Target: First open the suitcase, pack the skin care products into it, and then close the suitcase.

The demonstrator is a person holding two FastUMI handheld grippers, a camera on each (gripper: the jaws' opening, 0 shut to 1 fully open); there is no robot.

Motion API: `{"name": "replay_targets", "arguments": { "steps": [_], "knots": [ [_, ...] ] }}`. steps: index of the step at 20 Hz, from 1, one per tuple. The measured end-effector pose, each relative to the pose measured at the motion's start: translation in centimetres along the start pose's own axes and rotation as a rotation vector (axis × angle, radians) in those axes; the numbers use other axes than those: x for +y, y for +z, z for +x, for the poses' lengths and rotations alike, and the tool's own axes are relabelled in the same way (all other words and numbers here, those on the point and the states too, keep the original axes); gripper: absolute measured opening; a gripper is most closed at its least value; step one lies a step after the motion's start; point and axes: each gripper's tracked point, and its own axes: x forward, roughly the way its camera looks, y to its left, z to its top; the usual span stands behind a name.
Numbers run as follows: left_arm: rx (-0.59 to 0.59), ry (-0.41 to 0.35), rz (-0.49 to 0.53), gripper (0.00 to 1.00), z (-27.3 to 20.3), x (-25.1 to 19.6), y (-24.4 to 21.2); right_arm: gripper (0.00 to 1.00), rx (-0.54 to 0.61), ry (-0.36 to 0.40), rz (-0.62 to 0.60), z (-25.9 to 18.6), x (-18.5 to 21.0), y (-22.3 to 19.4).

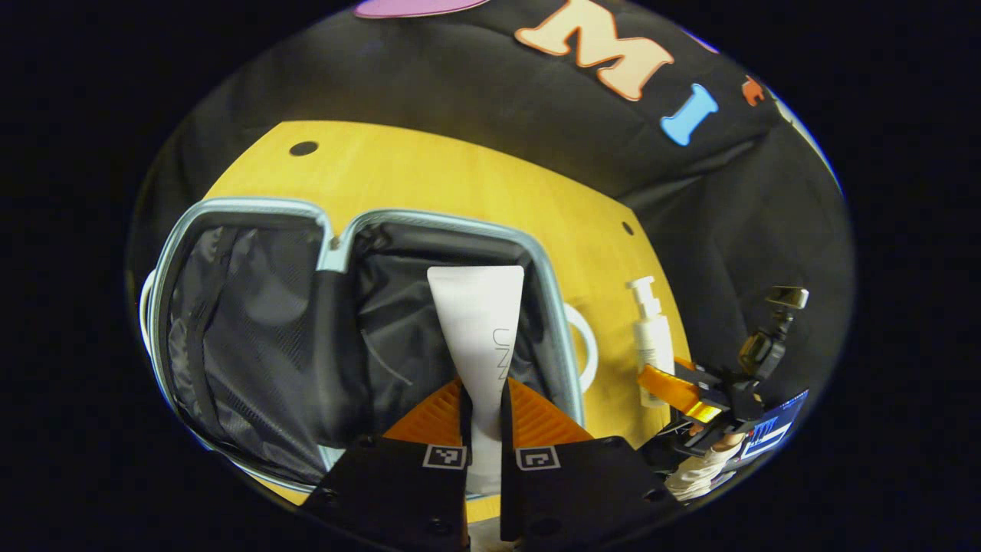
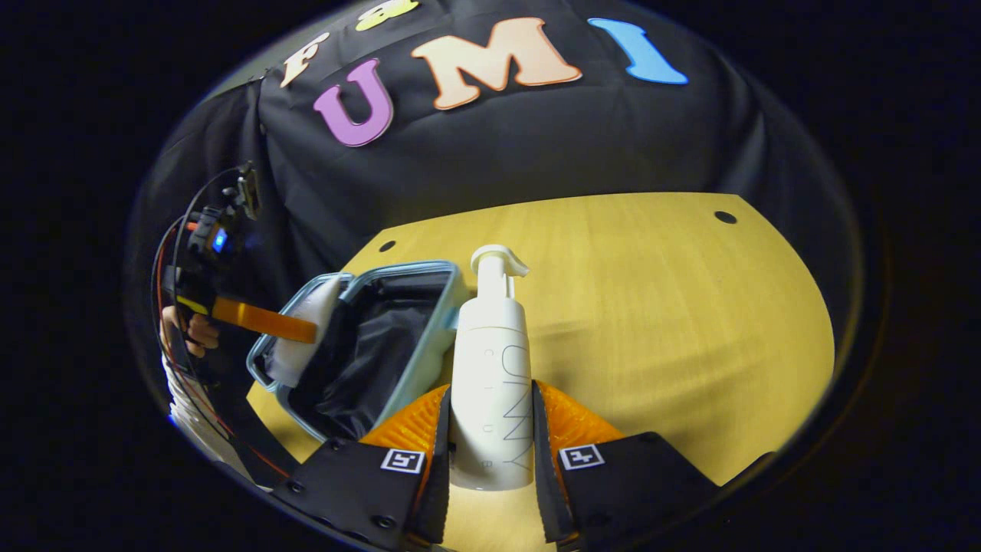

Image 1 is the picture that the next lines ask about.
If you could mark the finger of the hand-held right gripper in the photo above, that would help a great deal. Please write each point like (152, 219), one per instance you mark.
(670, 387)
(693, 369)

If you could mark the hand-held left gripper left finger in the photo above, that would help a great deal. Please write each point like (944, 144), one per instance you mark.
(464, 414)

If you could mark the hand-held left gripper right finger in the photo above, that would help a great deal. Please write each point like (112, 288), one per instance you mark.
(506, 414)

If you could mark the white pump bottle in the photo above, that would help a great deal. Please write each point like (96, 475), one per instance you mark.
(651, 337)

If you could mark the white squeeze tube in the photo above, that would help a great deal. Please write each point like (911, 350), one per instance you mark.
(479, 322)

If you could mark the light blue suitcase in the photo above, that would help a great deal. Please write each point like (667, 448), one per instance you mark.
(253, 330)

